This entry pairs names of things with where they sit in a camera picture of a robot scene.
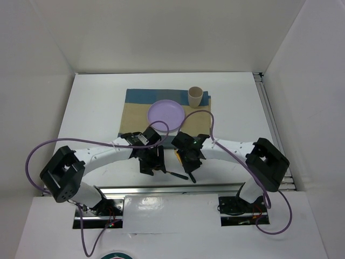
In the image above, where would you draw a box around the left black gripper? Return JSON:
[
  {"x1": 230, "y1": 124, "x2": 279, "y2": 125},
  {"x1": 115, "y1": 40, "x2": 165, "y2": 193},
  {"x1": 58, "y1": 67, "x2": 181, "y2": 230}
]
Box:
[{"x1": 138, "y1": 145, "x2": 166, "y2": 176}]

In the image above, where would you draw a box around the gold knife green handle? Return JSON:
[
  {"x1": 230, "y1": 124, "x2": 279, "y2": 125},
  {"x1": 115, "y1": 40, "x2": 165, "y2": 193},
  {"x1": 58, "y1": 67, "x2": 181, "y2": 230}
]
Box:
[{"x1": 174, "y1": 149, "x2": 196, "y2": 183}]

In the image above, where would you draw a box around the gold fork green handle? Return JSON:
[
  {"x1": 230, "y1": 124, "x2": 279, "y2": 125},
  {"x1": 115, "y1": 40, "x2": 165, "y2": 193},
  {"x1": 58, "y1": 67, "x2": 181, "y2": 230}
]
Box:
[{"x1": 153, "y1": 168, "x2": 189, "y2": 180}]

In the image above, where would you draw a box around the blue tan checked placemat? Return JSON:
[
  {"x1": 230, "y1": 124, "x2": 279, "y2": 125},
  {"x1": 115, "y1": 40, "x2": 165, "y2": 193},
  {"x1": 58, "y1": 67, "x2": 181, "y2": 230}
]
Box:
[{"x1": 118, "y1": 89, "x2": 211, "y2": 137}]

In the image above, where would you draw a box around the purple plate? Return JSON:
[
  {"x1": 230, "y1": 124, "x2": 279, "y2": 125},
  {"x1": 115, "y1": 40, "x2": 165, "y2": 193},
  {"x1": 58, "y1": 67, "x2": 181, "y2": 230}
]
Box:
[{"x1": 147, "y1": 100, "x2": 185, "y2": 132}]

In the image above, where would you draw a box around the beige paper cup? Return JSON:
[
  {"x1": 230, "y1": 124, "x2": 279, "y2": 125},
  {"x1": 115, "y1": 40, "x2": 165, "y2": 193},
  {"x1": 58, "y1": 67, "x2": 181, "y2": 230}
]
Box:
[{"x1": 188, "y1": 86, "x2": 203, "y2": 108}]

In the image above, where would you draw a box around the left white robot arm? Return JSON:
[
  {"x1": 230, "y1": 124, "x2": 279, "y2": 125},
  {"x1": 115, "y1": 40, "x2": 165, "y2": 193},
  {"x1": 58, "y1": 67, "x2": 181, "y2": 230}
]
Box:
[{"x1": 40, "y1": 127, "x2": 166, "y2": 215}]

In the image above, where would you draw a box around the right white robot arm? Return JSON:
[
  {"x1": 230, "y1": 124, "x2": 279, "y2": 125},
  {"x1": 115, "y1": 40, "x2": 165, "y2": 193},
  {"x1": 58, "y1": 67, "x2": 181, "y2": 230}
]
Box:
[{"x1": 171, "y1": 132, "x2": 290, "y2": 212}]

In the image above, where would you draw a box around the green round sticker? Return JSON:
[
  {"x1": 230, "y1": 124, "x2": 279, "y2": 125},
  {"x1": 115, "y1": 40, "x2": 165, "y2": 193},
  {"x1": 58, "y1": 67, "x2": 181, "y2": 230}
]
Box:
[{"x1": 101, "y1": 251, "x2": 133, "y2": 259}]

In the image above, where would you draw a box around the aluminium front rail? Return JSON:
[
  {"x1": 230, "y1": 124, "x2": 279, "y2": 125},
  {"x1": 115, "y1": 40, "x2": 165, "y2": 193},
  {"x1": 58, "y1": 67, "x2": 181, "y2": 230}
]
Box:
[{"x1": 100, "y1": 184, "x2": 242, "y2": 195}]

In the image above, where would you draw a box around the aluminium rail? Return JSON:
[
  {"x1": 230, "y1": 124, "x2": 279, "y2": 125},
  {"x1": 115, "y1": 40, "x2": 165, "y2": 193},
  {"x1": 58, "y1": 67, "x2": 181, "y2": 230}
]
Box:
[
  {"x1": 253, "y1": 72, "x2": 296, "y2": 191},
  {"x1": 100, "y1": 184, "x2": 242, "y2": 195}
]

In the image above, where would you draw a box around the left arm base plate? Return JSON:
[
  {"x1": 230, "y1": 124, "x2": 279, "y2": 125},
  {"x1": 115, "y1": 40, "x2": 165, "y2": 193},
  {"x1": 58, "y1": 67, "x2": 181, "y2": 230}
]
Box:
[{"x1": 82, "y1": 196, "x2": 125, "y2": 229}]

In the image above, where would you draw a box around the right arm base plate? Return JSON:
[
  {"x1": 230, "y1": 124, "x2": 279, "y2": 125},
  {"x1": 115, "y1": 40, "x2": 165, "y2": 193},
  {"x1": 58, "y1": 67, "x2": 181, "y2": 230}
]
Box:
[{"x1": 217, "y1": 196, "x2": 270, "y2": 227}]

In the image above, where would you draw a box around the aluminium right side rail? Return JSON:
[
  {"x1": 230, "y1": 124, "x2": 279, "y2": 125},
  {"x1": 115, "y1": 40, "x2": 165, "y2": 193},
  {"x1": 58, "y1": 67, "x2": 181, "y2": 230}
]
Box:
[{"x1": 253, "y1": 72, "x2": 296, "y2": 191}]

